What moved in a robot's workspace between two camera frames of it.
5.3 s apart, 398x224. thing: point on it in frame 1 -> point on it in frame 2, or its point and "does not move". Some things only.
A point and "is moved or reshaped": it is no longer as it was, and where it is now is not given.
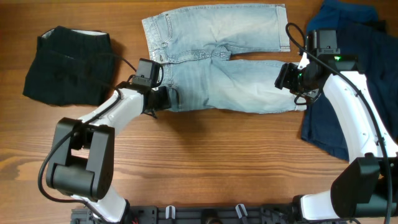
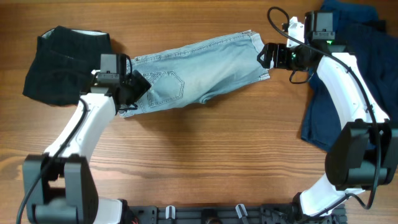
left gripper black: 165,101 -> 139,83
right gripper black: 285,79 -> 280,50
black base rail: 206,214 does not move
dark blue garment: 362,31 does not move
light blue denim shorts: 194,45 is moved or reshaped
